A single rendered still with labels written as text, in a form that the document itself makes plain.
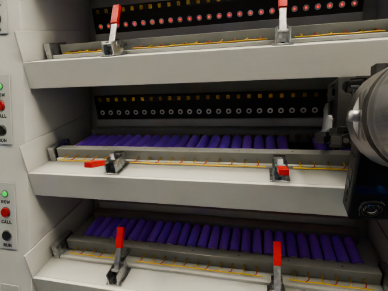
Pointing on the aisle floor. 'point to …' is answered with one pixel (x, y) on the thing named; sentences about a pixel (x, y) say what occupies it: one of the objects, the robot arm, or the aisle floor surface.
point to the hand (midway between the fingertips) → (337, 139)
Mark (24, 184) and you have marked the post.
